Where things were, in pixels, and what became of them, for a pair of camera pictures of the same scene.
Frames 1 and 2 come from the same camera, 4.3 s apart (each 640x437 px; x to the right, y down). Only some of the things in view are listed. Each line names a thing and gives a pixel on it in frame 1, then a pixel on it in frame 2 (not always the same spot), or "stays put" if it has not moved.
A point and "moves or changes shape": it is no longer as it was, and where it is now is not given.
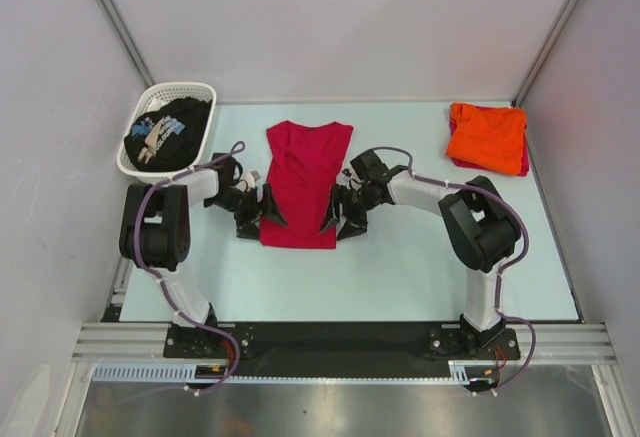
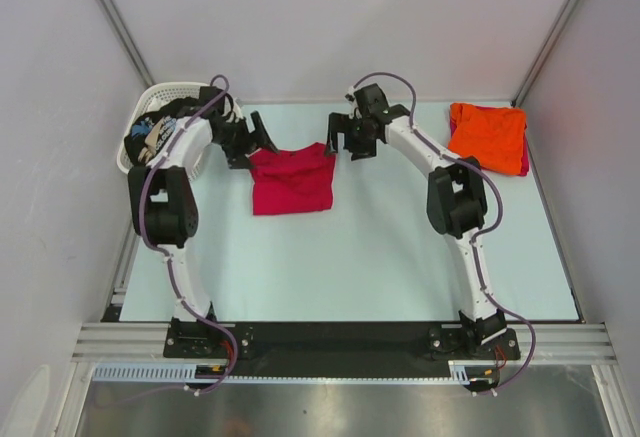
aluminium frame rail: (547, 344) stays put
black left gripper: (269, 209) to (251, 141)
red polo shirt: (306, 165) moves or changes shape
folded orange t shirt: (489, 137) stays put
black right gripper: (356, 224) to (342, 123)
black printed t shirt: (169, 136) stays put
